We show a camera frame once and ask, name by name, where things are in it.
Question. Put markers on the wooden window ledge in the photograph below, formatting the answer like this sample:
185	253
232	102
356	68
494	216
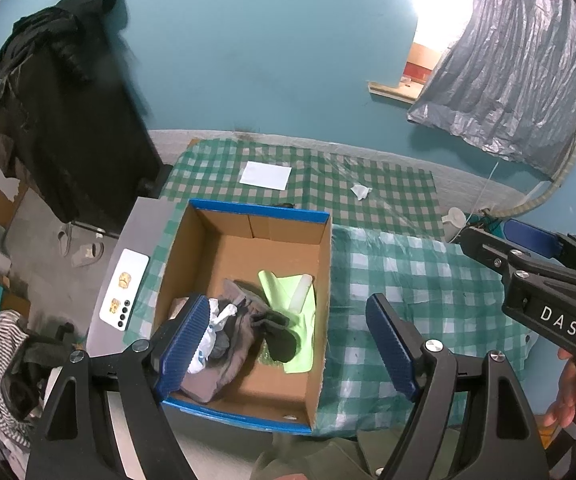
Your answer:
387	91

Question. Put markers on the person's olive clothing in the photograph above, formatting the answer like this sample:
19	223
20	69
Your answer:
328	455

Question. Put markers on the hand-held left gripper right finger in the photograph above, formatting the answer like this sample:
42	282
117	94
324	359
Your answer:
390	350

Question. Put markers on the blue-rimmed cardboard box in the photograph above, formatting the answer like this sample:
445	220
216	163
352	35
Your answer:
248	245

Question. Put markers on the hanging black clothing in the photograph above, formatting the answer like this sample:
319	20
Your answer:
68	110

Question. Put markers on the grey pants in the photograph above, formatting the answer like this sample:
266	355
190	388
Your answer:
233	355

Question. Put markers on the white smartphone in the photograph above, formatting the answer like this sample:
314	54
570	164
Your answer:
125	280

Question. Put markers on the white paper sheet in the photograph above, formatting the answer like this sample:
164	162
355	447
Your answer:
265	175

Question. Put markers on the grey sock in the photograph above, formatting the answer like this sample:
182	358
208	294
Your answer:
220	344

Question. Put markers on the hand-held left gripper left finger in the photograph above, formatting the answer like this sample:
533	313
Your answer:
188	345

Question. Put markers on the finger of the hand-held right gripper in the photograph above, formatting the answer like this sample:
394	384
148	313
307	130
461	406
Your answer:
532	237
492	252

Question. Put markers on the green white checkered blanket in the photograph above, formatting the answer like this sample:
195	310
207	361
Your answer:
417	280

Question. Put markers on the white and blue cloth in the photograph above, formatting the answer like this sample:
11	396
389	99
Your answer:
215	317

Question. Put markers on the grey side table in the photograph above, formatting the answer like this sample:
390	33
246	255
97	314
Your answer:
143	225

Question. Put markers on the green beige checkered tablecloth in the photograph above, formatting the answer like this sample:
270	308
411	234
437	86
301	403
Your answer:
318	180

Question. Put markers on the white kettle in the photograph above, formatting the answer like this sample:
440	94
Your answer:
455	220

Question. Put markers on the crumpled white tissue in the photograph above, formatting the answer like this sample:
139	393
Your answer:
361	191

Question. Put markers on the red and tan carton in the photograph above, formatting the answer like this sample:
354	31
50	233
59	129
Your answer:
420	57

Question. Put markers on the light green cloth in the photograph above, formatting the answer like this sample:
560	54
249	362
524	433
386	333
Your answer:
278	290

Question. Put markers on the silver tarp curtain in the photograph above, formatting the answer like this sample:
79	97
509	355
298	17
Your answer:
507	60

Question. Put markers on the black cloth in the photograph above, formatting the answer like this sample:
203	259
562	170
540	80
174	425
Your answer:
280	342

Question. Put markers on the person's right hand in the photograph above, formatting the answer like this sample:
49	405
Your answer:
562	400

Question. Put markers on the beige slipper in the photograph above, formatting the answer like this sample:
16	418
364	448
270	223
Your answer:
65	240
88	255

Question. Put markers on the green bubble wrap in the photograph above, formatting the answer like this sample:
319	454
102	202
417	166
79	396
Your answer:
268	360

